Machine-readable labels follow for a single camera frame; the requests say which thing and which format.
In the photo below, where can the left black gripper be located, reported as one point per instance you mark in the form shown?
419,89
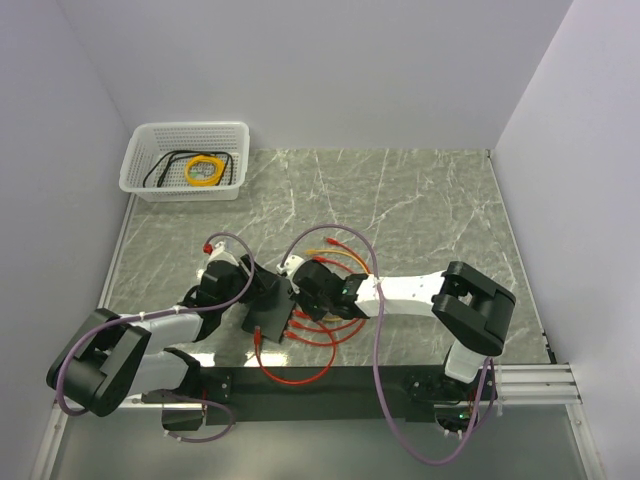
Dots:
256,283

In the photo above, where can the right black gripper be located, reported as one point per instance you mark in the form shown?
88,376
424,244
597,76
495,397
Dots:
300,299

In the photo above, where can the black network switch box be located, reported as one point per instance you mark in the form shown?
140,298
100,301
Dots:
270,311

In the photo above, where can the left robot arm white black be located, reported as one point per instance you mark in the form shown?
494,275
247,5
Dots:
113,356

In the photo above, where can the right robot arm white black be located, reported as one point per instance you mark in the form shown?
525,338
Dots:
475,309

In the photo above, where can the black front mounting bar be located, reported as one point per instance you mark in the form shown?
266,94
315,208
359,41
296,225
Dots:
412,393

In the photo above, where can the white perforated plastic basket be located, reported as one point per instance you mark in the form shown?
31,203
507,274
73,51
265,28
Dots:
157,153

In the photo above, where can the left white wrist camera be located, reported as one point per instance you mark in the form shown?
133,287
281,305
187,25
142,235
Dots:
220,250

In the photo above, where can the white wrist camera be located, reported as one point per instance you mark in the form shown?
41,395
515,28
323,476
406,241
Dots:
290,265
220,250

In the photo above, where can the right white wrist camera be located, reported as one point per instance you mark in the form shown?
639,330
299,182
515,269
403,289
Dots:
290,265

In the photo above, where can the aluminium rail frame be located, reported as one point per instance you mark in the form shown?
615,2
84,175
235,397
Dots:
544,384

